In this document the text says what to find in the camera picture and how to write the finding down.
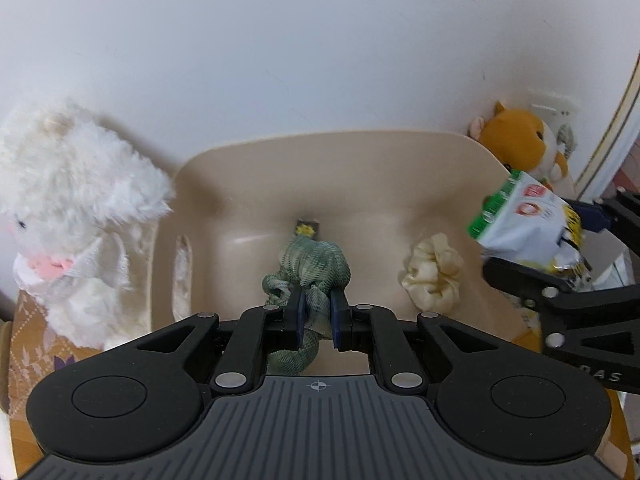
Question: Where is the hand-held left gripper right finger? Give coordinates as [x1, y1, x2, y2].
[331, 290, 531, 396]

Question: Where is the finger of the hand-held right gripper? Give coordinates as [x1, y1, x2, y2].
[482, 257, 640, 361]
[565, 186, 640, 242]

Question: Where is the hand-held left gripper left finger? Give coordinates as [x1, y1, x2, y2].
[107, 287, 308, 396]

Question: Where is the green plaid scrunchie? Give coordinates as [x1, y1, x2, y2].
[261, 235, 353, 375]

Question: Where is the white green snack packet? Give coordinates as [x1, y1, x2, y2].
[467, 170, 593, 293]

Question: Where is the beige plastic bin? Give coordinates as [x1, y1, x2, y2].
[150, 130, 546, 376]

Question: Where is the grey power plug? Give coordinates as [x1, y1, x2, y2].
[556, 122, 576, 161]

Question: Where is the cream satin scrunchie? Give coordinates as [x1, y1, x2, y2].
[397, 232, 466, 313]

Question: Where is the orange plush hamster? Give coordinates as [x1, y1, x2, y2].
[467, 101, 576, 193]

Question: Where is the white plush lamb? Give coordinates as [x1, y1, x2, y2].
[0, 100, 178, 351]

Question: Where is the brown patterned cloth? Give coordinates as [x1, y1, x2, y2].
[0, 287, 108, 416]

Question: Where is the cream door frame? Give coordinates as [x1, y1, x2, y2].
[575, 50, 640, 201]

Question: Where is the white wall socket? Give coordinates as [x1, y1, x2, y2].
[525, 87, 583, 131]

